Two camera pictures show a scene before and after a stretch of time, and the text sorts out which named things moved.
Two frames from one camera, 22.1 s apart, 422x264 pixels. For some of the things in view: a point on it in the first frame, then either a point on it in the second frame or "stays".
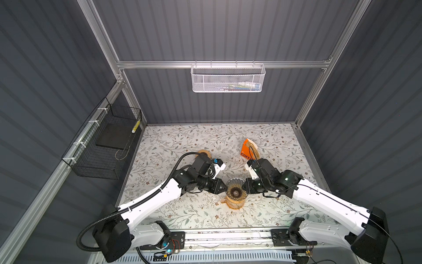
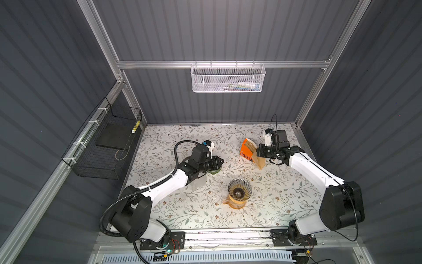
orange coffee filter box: [245, 151] stays
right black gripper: [248, 186] to [260, 150]
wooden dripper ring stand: [234, 202] stays
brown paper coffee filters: [254, 148] stays
